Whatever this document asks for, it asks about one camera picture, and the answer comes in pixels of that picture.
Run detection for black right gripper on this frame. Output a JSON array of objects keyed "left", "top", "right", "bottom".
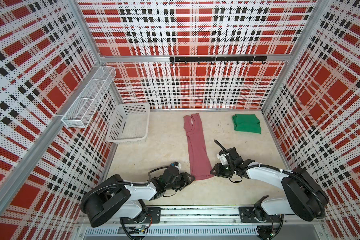
[{"left": 210, "top": 162, "right": 235, "bottom": 178}]

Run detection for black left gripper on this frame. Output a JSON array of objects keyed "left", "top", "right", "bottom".
[{"left": 165, "top": 171, "right": 195, "bottom": 191}]

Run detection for pink tank top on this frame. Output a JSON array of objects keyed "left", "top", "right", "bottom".
[{"left": 184, "top": 113, "right": 214, "bottom": 181}]

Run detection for green tank top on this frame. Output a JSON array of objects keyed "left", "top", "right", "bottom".
[{"left": 232, "top": 114, "right": 261, "bottom": 134}]

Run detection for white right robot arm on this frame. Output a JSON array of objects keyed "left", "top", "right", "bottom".
[{"left": 211, "top": 159, "right": 329, "bottom": 222}]

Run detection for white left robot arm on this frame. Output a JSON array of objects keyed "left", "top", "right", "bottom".
[{"left": 80, "top": 162, "right": 196, "bottom": 228}]

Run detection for white plastic laundry basket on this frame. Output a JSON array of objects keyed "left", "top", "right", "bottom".
[{"left": 106, "top": 103, "right": 151, "bottom": 145}]

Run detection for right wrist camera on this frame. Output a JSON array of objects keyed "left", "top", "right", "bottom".
[{"left": 217, "top": 148, "right": 244, "bottom": 166}]

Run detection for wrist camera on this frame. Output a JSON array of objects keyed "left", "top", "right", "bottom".
[
  {"left": 171, "top": 162, "right": 182, "bottom": 170},
  {"left": 217, "top": 148, "right": 244, "bottom": 166}
]

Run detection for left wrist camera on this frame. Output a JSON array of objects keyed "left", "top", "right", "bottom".
[{"left": 171, "top": 162, "right": 182, "bottom": 170}]

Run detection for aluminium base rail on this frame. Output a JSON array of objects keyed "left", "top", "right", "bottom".
[{"left": 77, "top": 205, "right": 323, "bottom": 227}]

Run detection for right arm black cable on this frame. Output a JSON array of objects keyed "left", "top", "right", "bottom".
[{"left": 213, "top": 139, "right": 327, "bottom": 240}]

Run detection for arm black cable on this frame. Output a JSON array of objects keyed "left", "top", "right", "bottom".
[
  {"left": 213, "top": 139, "right": 327, "bottom": 240},
  {"left": 79, "top": 165, "right": 175, "bottom": 240}
]

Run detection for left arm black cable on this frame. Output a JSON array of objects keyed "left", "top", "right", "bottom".
[{"left": 79, "top": 165, "right": 175, "bottom": 240}]

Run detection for white wire wall shelf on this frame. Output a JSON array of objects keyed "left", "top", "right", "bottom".
[{"left": 62, "top": 66, "right": 116, "bottom": 129}]

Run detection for black wall hook rail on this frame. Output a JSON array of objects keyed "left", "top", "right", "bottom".
[{"left": 169, "top": 56, "right": 268, "bottom": 63}]

